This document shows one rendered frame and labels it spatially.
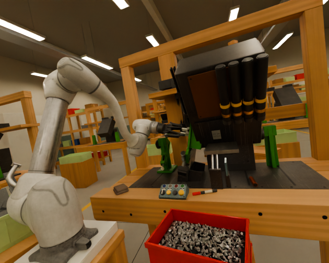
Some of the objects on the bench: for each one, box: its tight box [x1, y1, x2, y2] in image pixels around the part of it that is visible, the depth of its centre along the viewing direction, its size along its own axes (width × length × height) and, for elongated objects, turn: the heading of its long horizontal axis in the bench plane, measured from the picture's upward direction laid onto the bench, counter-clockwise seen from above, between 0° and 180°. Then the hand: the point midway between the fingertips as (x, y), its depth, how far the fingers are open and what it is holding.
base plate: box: [128, 161, 329, 189], centre depth 111 cm, size 42×110×2 cm, turn 133°
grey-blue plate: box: [225, 158, 231, 187], centre depth 92 cm, size 10×2×14 cm, turn 43°
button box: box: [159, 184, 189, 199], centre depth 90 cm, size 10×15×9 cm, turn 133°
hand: (186, 132), depth 114 cm, fingers closed on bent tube, 3 cm apart
